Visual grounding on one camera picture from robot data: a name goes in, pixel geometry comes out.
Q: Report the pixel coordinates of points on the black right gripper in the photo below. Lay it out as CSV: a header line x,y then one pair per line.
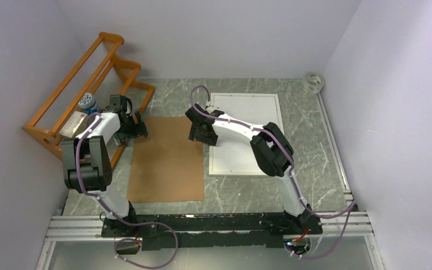
x,y
194,134

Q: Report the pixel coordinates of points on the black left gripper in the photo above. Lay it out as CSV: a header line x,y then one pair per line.
x,y
138,130

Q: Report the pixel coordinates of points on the white picture frame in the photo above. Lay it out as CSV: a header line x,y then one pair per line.
x,y
245,134

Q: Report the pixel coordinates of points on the brown frame backing board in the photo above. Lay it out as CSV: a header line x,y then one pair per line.
x,y
166,166

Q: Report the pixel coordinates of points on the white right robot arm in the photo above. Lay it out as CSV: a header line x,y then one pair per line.
x,y
271,150

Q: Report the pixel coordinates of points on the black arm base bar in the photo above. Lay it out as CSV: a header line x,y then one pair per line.
x,y
209,230

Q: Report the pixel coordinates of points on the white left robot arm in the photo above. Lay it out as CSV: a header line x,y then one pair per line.
x,y
86,164

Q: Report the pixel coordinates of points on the blue white round tin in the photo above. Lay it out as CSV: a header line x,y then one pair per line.
x,y
88,104

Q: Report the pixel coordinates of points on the white red small box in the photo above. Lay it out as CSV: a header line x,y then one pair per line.
x,y
75,125

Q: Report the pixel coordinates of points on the orange wooden rack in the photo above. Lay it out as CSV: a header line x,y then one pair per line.
x,y
100,72

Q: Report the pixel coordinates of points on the aluminium rail frame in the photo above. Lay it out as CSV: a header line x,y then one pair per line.
x,y
348,222

